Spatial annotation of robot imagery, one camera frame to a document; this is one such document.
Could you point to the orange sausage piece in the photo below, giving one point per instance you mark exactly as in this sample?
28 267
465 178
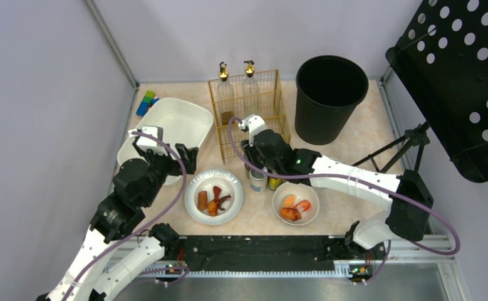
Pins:
202 200

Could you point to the clear gold-top oil bottle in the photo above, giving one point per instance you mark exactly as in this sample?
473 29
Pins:
250 90

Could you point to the toy shrimp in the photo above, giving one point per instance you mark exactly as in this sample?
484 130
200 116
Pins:
302 206

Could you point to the yellow cap sauce bottle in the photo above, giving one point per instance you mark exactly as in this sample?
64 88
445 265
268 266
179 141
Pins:
248 171

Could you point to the blue green toy blocks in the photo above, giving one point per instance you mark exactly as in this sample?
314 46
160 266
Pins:
148 100

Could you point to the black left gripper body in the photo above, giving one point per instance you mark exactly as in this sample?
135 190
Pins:
176 159

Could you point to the black trash bin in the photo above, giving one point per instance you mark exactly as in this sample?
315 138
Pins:
329 88

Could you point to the black perforated panel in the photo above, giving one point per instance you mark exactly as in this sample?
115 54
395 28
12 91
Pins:
442 61

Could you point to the white plastic basin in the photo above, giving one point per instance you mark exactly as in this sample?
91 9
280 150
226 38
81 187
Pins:
182 122

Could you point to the brown fried toy food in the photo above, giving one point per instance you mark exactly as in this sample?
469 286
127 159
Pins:
290 214

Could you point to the black tripod stand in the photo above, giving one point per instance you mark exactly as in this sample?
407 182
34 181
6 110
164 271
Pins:
416 137

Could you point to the red sausage piece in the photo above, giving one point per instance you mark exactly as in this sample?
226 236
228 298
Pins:
217 192

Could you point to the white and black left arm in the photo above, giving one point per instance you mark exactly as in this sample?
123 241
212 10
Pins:
136 185

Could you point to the dark sauce glass bottle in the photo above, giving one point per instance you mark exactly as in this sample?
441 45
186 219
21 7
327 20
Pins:
225 93

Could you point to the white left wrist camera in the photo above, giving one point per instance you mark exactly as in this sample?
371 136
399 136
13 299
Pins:
144 144

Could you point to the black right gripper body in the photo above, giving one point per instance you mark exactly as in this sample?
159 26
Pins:
251 152

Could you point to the white bowl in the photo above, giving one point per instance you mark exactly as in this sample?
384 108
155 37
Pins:
302 192

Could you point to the gold wire rack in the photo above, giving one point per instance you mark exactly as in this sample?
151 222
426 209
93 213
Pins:
271 107

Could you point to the white paper plate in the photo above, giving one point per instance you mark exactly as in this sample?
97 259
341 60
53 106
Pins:
205 181

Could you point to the orange fried food piece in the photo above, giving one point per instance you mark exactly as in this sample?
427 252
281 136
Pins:
212 208

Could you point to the small yellow label bottle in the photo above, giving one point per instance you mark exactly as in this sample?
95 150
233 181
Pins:
273 183

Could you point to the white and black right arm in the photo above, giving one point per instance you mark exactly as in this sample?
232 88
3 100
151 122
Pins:
405 200

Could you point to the dark octopus sausage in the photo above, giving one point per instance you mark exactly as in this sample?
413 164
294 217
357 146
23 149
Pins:
221 201

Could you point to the orange toy food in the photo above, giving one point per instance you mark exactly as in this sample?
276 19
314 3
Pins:
288 201

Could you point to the silver lid white can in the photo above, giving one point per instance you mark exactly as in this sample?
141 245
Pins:
258 181

